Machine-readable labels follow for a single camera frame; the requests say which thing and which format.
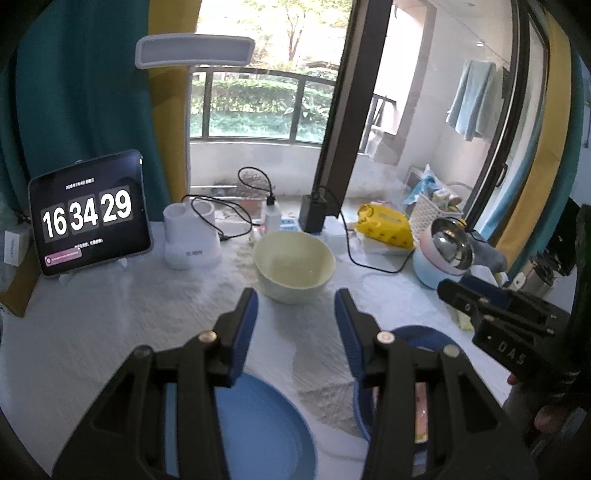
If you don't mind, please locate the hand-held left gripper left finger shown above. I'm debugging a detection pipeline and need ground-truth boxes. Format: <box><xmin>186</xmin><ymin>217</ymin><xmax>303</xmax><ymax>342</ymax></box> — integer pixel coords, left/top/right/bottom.
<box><xmin>52</xmin><ymin>287</ymin><xmax>259</xmax><ymax>480</ymax></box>

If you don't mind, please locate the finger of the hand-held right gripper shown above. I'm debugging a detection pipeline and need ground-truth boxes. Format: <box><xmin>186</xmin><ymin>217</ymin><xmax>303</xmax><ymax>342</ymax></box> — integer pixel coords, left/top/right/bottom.
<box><xmin>437</xmin><ymin>278</ymin><xmax>497</xmax><ymax>324</ymax></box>
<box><xmin>459</xmin><ymin>275</ymin><xmax>515</xmax><ymax>308</ymax></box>

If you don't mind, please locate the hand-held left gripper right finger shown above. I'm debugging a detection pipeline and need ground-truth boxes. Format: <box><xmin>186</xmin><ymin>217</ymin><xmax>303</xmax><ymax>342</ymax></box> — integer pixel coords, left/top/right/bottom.
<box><xmin>334</xmin><ymin>288</ymin><xmax>539</xmax><ymax>480</ymax></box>

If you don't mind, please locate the cream bowl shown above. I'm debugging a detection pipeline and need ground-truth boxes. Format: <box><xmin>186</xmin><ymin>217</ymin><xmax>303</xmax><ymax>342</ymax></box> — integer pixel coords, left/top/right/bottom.
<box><xmin>253</xmin><ymin>231</ymin><xmax>336</xmax><ymax>304</ymax></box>

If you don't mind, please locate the light blue plate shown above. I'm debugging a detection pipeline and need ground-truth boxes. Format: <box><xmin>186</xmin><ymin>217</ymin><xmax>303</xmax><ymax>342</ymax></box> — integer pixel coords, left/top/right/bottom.
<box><xmin>164</xmin><ymin>373</ymin><xmax>319</xmax><ymax>480</ymax></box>

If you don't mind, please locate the pink speckled bowl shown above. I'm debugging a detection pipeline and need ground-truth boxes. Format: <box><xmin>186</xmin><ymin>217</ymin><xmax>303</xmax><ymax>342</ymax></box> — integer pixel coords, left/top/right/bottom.
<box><xmin>413</xmin><ymin>381</ymin><xmax>429</xmax><ymax>445</ymax></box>

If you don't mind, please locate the person's right hand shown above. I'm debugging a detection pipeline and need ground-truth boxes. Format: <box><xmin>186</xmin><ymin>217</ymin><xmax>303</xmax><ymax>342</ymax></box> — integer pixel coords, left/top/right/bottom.
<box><xmin>507</xmin><ymin>371</ymin><xmax>559</xmax><ymax>432</ymax></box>

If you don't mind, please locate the yellow tissue pack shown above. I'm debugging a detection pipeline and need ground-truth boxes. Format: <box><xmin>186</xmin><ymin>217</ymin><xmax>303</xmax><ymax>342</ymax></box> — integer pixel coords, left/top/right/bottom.
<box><xmin>452</xmin><ymin>263</ymin><xmax>511</xmax><ymax>332</ymax></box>

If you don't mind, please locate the grey cloth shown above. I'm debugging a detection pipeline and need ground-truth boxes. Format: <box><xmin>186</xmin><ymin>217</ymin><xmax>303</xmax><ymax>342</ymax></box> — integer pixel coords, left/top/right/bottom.
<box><xmin>466</xmin><ymin>233</ymin><xmax>508</xmax><ymax>273</ymax></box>

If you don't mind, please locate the light blue bowl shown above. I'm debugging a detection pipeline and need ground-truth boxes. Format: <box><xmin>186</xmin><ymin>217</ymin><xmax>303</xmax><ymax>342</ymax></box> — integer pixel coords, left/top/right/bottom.
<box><xmin>412</xmin><ymin>249</ymin><xmax>462</xmax><ymax>291</ymax></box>

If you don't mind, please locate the pink steel-lined bowl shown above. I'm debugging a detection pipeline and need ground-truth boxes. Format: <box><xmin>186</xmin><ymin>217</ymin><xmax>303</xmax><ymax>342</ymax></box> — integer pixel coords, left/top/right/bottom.
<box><xmin>418</xmin><ymin>217</ymin><xmax>475</xmax><ymax>278</ymax></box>

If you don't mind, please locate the steel thermos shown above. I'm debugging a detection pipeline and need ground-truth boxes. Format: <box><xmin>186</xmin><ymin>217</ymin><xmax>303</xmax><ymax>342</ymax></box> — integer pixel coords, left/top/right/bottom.
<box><xmin>512</xmin><ymin>254</ymin><xmax>561</xmax><ymax>296</ymax></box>

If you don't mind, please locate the white basket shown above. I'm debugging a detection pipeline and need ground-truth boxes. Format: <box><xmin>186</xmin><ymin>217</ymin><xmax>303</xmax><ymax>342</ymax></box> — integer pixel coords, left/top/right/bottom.
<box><xmin>409</xmin><ymin>185</ymin><xmax>467</xmax><ymax>236</ymax></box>

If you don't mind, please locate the yellow wipes packet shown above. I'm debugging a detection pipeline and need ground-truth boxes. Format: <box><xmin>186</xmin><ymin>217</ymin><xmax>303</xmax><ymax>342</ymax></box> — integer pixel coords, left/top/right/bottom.
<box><xmin>356</xmin><ymin>203</ymin><xmax>415</xmax><ymax>250</ymax></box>

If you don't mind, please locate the blue plastic bag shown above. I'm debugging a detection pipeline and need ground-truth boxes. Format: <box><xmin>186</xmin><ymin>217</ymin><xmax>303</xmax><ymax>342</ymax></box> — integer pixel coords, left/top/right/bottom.
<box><xmin>404</xmin><ymin>165</ymin><xmax>439</xmax><ymax>206</ymax></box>

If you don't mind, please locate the white charger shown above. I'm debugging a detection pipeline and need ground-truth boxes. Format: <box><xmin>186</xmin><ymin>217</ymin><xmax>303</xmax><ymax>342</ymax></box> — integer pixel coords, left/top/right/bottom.
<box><xmin>264</xmin><ymin>196</ymin><xmax>282</xmax><ymax>234</ymax></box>

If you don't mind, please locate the black power adapter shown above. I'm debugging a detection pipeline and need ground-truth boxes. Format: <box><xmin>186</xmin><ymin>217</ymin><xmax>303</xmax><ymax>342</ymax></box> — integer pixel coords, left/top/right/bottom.
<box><xmin>299</xmin><ymin>194</ymin><xmax>328</xmax><ymax>234</ymax></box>

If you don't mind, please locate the yellow curtain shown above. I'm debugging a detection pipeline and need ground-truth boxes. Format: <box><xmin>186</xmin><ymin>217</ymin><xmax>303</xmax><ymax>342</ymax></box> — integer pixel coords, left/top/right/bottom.
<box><xmin>148</xmin><ymin>0</ymin><xmax>204</xmax><ymax>217</ymax></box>
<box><xmin>492</xmin><ymin>28</ymin><xmax>573</xmax><ymax>268</ymax></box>

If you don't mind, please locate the teal curtain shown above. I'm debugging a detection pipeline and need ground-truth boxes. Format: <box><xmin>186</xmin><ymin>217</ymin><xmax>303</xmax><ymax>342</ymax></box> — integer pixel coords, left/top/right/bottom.
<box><xmin>545</xmin><ymin>46</ymin><xmax>589</xmax><ymax>259</ymax></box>
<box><xmin>0</xmin><ymin>0</ymin><xmax>171</xmax><ymax>222</ymax></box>

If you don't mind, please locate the light blue hanging towel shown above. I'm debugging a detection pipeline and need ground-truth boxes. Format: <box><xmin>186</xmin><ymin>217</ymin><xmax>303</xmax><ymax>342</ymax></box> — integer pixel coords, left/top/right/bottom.
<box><xmin>445</xmin><ymin>59</ymin><xmax>497</xmax><ymax>141</ymax></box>

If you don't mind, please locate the black tablet clock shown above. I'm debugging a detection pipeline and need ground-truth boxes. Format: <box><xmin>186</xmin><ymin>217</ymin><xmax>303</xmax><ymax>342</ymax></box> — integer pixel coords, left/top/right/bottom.
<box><xmin>28</xmin><ymin>149</ymin><xmax>153</xmax><ymax>278</ymax></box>

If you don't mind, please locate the cardboard box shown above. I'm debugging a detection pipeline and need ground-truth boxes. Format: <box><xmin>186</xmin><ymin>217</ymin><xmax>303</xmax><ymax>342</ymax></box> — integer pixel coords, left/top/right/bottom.
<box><xmin>0</xmin><ymin>258</ymin><xmax>42</xmax><ymax>318</ymax></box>

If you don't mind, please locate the small white box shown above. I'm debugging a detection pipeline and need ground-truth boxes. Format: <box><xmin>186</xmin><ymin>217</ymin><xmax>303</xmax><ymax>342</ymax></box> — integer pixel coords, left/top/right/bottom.
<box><xmin>4</xmin><ymin>228</ymin><xmax>33</xmax><ymax>266</ymax></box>

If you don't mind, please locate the balcony railing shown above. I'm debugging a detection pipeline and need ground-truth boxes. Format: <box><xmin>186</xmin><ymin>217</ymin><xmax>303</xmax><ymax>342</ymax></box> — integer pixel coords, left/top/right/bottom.
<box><xmin>189</xmin><ymin>65</ymin><xmax>398</xmax><ymax>144</ymax></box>

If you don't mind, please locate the white desk lamp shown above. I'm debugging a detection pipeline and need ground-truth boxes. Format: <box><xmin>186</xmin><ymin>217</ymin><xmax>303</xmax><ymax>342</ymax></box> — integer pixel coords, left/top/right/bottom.
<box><xmin>135</xmin><ymin>36</ymin><xmax>256</xmax><ymax>271</ymax></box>

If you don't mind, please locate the black power bank cable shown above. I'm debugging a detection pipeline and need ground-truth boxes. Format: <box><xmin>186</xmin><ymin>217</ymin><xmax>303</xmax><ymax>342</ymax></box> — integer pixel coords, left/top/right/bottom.
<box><xmin>314</xmin><ymin>185</ymin><xmax>416</xmax><ymax>274</ymax></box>

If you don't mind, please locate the black lamp cable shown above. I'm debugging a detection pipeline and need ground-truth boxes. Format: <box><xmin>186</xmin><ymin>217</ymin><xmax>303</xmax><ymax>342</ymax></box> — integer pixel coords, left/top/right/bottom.
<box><xmin>182</xmin><ymin>196</ymin><xmax>252</xmax><ymax>241</ymax></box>

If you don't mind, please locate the black charger cable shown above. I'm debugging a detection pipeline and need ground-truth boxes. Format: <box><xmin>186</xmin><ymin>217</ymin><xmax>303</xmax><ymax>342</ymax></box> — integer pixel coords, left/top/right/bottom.
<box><xmin>238</xmin><ymin>167</ymin><xmax>276</xmax><ymax>204</ymax></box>

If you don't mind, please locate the dark door frame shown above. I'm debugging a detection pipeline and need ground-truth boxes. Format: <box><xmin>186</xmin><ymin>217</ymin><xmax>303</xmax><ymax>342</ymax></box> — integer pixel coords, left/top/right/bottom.
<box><xmin>314</xmin><ymin>0</ymin><xmax>393</xmax><ymax>217</ymax></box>

